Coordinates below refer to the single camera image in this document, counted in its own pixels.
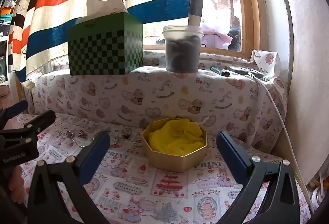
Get wooden window frame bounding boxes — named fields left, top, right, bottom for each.
left=142, top=0, right=260, bottom=60

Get gold octagonal box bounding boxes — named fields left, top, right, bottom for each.
left=142, top=117, right=208, bottom=172

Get cluttered shelf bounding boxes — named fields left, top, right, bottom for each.
left=0, top=0, right=16, bottom=86

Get white cable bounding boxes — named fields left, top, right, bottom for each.
left=248, top=72, right=309, bottom=188

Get pink cloth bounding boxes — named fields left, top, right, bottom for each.
left=200, top=23, right=232, bottom=48

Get cake printed tablecloth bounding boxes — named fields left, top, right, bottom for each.
left=15, top=112, right=313, bottom=224

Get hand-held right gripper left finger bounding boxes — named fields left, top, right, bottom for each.
left=27, top=131, right=111, bottom=224

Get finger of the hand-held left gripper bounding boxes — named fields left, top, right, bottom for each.
left=0, top=100, right=29, bottom=124
left=0, top=110, right=56, bottom=138

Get silver bangle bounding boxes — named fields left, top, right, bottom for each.
left=94, top=132, right=119, bottom=147

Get plastic jar with dark contents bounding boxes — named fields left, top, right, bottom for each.
left=162, top=24, right=204, bottom=73

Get grey power bank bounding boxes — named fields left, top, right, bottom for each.
left=228, top=65, right=265, bottom=79

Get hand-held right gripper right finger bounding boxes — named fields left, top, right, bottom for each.
left=216, top=131, right=301, bottom=224

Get yellow cloth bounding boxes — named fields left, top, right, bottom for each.
left=148, top=119, right=205, bottom=155

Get white tissue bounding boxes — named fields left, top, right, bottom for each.
left=86, top=0, right=127, bottom=18

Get person's left hand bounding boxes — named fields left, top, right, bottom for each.
left=8, top=166, right=27, bottom=205

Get green lighter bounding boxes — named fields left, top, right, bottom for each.
left=209, top=66, right=230, bottom=78

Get green checkered tissue box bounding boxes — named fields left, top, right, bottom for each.
left=67, top=12, right=144, bottom=76

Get bear printed cloth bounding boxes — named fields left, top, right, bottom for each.
left=26, top=49, right=290, bottom=153

